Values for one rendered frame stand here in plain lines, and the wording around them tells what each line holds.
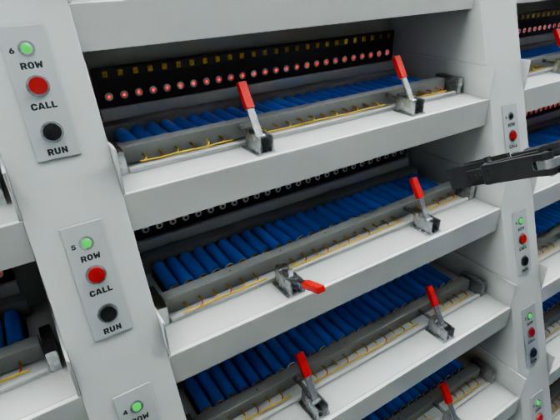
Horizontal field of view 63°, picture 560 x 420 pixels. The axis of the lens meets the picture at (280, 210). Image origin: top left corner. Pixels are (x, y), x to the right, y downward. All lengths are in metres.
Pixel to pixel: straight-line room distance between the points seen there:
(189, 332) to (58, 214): 0.21
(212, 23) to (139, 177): 0.19
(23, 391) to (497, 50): 0.82
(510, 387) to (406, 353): 0.30
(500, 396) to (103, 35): 0.91
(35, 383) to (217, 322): 0.20
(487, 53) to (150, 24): 0.54
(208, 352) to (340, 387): 0.25
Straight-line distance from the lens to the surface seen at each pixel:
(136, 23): 0.53
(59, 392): 0.56
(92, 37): 0.52
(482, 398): 1.02
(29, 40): 0.50
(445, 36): 0.89
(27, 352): 0.59
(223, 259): 0.65
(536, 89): 0.96
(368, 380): 0.75
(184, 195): 0.52
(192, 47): 0.75
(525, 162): 0.57
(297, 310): 0.61
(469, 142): 0.88
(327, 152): 0.61
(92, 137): 0.49
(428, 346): 0.82
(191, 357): 0.57
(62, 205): 0.49
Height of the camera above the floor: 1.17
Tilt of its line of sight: 12 degrees down
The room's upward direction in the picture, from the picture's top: 12 degrees counter-clockwise
